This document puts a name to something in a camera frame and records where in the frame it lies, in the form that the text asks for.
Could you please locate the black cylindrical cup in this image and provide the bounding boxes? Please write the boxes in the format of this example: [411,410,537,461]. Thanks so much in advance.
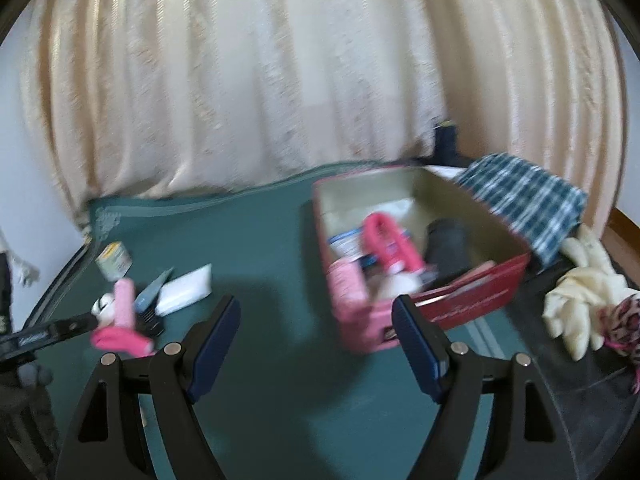
[424,217,473,281]

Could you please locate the white red-print tissue pack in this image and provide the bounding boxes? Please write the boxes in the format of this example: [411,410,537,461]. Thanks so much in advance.
[372,265,426,301]

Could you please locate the small white cup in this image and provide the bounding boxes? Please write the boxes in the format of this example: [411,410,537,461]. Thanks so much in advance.
[94,295,118,326]

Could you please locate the white gloves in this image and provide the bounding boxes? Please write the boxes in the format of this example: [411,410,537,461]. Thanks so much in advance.
[542,222,638,361]

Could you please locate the cream patterned curtain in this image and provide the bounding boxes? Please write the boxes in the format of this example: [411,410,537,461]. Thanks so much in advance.
[17,0,628,241]

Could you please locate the pink ribbed hair curler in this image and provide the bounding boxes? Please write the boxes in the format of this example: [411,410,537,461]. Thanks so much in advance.
[327,257,371,311]
[90,279,152,358]

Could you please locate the wooden furniture edge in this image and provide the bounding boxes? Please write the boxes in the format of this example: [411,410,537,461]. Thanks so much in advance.
[605,207,640,261]

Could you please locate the blue checked cloth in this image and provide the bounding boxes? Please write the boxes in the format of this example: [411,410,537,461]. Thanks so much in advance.
[457,152,588,266]

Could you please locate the blue tube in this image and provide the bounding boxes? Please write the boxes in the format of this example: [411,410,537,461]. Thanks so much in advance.
[132,267,176,313]

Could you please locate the small yellow white box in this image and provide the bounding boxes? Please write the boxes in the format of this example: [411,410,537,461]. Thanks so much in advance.
[95,241,133,281]

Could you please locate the pink leopard print item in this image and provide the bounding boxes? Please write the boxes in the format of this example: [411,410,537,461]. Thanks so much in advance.
[597,292,640,393]

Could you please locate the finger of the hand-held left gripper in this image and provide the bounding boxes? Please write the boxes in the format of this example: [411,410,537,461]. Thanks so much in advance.
[47,312,101,338]

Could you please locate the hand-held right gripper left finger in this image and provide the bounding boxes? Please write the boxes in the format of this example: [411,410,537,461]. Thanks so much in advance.
[55,295,242,480]

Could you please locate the black comb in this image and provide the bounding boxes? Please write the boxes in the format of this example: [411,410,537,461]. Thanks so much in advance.
[127,307,166,341]

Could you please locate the dark blue object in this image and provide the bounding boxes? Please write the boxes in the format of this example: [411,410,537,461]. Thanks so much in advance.
[432,119,468,166]

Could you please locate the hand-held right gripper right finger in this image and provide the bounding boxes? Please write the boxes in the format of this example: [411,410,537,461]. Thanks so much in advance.
[391,294,576,480]

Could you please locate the plain white tissue pack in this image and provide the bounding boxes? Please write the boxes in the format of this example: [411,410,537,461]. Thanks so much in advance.
[155,263,213,317]

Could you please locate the pink red tin box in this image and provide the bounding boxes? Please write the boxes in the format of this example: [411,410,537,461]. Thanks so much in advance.
[311,166,532,356]

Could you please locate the blue white packet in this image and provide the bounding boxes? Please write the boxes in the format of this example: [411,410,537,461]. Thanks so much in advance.
[327,227,406,266]

